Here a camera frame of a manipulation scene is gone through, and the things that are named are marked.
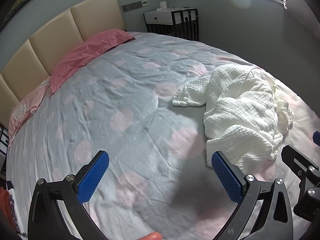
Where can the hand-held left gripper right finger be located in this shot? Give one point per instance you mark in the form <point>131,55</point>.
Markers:
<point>227,180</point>

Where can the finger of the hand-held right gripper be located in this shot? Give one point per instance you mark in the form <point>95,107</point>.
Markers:
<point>316,139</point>
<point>297,158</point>

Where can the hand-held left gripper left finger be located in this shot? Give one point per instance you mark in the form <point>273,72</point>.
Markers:
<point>93,177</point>

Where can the white crinkled garment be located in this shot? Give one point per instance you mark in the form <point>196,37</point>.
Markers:
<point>237,110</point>

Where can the person's left hand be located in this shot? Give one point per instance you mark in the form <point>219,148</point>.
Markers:
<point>152,236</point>

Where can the floral cloth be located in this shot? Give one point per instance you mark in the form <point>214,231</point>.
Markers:
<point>15,205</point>

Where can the grey pink-dotted blanket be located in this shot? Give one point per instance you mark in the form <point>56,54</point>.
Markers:
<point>112,92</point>

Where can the red cloth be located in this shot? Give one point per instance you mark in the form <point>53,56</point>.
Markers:
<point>3,202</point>

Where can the storage drawers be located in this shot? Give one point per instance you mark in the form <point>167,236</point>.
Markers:
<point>3,142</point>

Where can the light pink printed pillow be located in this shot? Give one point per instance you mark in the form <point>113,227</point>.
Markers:
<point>25,107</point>

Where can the beige padded headboard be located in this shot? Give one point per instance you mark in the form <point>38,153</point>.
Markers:
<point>50,42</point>

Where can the black and white nightstand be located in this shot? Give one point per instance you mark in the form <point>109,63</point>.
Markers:
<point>160,17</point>

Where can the white cup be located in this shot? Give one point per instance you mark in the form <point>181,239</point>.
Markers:
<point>163,5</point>

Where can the grey wall switch panel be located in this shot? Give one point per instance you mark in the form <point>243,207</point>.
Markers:
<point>131,6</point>

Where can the white wall thermostat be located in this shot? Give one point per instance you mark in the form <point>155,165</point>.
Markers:
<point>144,3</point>

